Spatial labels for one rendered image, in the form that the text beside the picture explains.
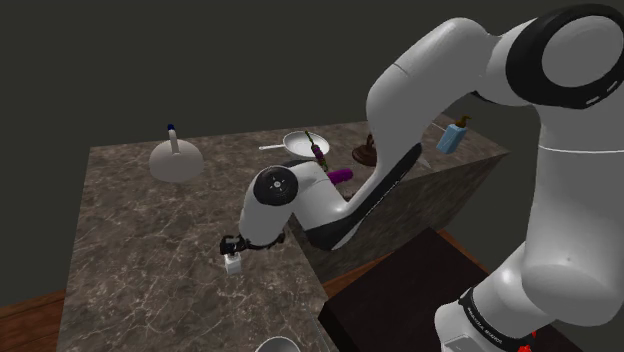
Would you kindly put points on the white frying pan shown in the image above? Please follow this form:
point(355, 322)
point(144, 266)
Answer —
point(298, 144)

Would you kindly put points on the blue soap dispenser bottle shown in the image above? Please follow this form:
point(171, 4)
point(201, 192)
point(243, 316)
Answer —
point(451, 139)

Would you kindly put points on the purple and green skewer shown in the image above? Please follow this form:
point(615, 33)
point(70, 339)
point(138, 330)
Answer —
point(319, 153)

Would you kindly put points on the brown round object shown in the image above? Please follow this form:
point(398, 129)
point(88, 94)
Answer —
point(364, 155)

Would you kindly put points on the purple cylinder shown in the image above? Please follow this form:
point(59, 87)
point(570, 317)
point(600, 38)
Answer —
point(341, 176)

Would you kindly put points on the grey bowl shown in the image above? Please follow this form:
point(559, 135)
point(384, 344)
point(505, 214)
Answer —
point(277, 345)

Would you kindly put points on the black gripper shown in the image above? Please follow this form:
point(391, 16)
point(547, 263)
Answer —
point(231, 244)

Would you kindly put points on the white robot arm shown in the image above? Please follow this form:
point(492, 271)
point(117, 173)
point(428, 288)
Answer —
point(575, 204)

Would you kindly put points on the dark robot stand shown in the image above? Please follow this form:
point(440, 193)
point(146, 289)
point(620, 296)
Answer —
point(404, 287)

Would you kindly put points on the white bell-shaped vessel, blue tip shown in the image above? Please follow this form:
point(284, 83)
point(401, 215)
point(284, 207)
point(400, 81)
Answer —
point(175, 163)

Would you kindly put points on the small white cube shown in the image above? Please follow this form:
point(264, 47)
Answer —
point(233, 264)

